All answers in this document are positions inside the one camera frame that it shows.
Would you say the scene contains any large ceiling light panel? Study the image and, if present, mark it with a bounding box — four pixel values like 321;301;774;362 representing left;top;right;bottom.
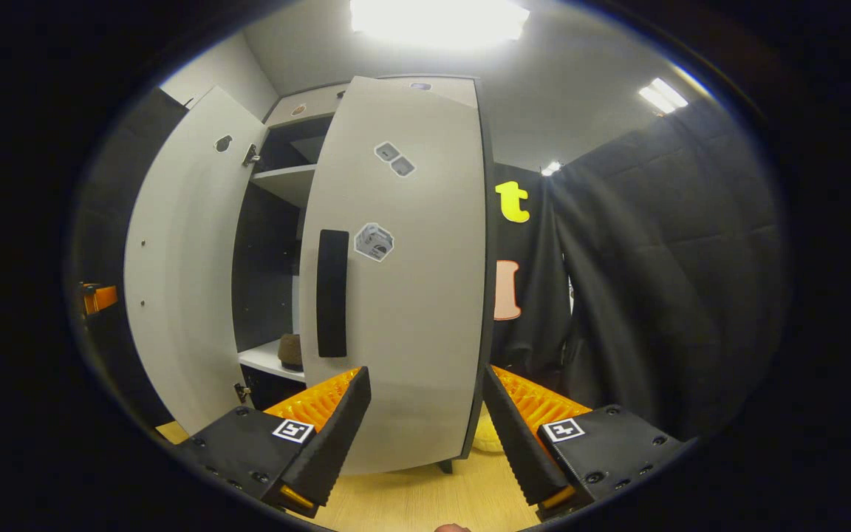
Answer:
350;0;531;45

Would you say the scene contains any brown fuzzy shoe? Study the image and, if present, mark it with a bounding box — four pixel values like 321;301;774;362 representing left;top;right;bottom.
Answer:
278;334;305;372

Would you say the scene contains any pale yellow object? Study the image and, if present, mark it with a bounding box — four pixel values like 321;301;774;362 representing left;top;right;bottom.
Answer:
472;414;504;453

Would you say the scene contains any white grey shoe cabinet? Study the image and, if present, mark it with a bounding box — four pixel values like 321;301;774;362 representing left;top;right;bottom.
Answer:
233;74;500;474

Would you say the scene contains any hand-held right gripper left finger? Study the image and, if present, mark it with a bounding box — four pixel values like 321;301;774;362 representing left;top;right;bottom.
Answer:
174;366;372;518

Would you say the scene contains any white shoe cabinet door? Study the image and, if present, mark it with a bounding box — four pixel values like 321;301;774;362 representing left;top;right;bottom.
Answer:
124;85;270;437
298;75;487;475

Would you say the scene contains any black door handle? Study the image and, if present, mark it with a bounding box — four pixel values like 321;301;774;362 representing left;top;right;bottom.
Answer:
316;229;350;359

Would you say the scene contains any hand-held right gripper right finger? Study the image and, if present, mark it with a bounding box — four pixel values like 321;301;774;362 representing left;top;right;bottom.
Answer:
482;364;692;522

